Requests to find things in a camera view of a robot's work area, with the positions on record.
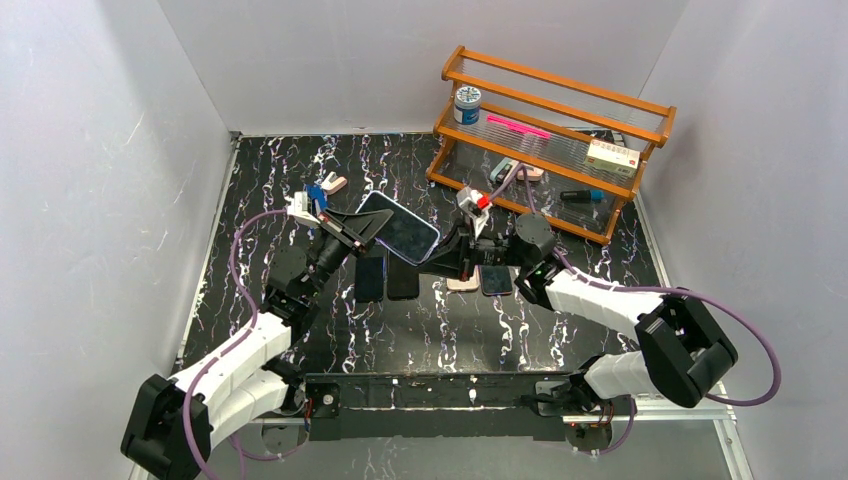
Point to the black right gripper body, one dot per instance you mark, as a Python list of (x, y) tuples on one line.
[(465, 249)]

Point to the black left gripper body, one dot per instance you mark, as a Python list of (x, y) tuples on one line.
[(349, 233)]

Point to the beige pink phone case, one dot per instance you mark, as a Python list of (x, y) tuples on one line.
[(471, 284)]

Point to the purple edged smartphone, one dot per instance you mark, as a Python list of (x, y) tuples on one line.
[(495, 280)]

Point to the phone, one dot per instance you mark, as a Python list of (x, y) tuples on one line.
[(402, 281), (405, 234)]

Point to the black smartphone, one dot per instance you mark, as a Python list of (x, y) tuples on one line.
[(369, 281)]

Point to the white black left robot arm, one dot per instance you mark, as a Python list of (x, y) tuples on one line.
[(176, 422)]

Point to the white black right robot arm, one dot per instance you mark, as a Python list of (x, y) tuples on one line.
[(682, 351)]

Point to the black arm mounting base bar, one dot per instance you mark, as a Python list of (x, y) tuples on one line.
[(544, 406)]

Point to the small pink white stapler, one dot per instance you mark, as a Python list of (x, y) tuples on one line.
[(333, 183)]

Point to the light blue small stapler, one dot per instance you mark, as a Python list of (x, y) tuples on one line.
[(499, 173)]

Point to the black blue marker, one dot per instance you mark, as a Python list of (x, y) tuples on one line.
[(582, 196)]

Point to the orange wooden shelf rack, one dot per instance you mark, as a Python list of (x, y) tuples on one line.
[(573, 113)]

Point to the pink pen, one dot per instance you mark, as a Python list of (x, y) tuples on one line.
[(518, 127)]

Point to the white red cardboard box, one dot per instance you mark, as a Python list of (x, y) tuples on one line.
[(613, 158)]

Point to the white blue labelled jar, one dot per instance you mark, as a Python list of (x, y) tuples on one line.
[(467, 102)]

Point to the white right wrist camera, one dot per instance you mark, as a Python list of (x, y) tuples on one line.
[(475, 207)]

